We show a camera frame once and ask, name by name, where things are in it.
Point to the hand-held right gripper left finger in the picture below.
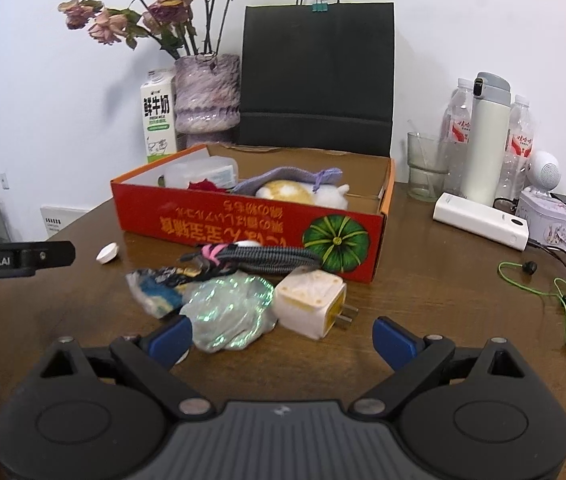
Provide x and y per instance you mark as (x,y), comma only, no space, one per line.
(170,342)

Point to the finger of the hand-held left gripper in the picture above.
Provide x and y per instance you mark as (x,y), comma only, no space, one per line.
(53,254)

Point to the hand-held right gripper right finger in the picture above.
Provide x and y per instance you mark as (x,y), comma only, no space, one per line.
(395,342)

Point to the iridescent plastic bag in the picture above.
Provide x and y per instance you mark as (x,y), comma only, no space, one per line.
(228,310)

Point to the white charger plug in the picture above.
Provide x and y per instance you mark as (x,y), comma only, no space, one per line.
(308,305)

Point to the red cardboard box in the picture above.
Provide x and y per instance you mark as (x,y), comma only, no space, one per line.
(243,220)

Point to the red fabric rose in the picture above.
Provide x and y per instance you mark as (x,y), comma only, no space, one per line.
(205,186)

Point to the translucent box of beads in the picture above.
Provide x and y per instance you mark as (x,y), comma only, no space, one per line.
(203,172)

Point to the yellow white plush toy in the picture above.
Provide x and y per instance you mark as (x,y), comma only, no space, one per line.
(288,191)

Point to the wooden desktop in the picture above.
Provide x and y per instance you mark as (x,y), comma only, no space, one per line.
(463,310)

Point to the blue yellow snack packet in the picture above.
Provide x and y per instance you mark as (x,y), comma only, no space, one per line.
(155,290)

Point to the white power bank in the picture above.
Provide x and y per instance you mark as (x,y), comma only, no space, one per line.
(478,220)

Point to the white milk carton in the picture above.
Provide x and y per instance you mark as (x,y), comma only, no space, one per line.
(158,120)

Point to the clear glass cup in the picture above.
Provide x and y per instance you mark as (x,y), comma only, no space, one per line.
(425,170)

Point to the white printed tin box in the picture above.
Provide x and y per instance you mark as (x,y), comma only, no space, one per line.
(548,217)

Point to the white thermos bottle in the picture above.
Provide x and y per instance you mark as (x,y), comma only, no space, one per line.
(485,150)

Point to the clear water bottle red label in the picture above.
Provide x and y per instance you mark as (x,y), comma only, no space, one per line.
(518,150)
(455,130)

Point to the purple glass vase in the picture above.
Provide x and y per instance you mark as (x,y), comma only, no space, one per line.
(208,95)

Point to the white round speaker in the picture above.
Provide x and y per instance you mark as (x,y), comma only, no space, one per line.
(545,172)

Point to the dried rose bouquet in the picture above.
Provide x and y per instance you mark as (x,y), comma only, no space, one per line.
(163,10)

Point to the black paper bag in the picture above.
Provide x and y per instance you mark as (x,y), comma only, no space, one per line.
(318,70)

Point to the green binder clip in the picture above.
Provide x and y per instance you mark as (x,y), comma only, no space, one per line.
(320,4)

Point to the small white wall socket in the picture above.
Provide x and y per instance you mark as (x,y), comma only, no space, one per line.
(4,181)

